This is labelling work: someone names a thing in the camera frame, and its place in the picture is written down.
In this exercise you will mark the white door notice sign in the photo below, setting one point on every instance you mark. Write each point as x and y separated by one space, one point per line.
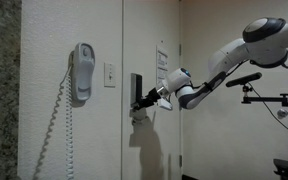
161 63

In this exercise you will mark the white light switch plate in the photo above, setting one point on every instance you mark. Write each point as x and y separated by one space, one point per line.
109 75

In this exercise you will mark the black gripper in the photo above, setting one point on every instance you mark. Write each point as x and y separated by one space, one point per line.
152 97

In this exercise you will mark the black electronic door lock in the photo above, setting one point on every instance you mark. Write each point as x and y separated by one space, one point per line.
136 89

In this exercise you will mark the white door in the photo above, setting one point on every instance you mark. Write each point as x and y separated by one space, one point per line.
150 150

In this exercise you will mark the silver round wall knob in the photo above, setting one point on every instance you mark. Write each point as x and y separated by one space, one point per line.
282 113

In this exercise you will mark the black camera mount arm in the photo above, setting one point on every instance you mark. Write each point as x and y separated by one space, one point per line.
283 98

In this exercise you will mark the grey wall telephone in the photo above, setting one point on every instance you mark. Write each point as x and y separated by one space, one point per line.
82 71

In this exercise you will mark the black stereo camera bar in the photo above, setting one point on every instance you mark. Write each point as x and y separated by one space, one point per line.
244 80

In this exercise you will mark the silver door lever handle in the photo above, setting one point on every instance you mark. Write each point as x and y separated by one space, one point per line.
138 115

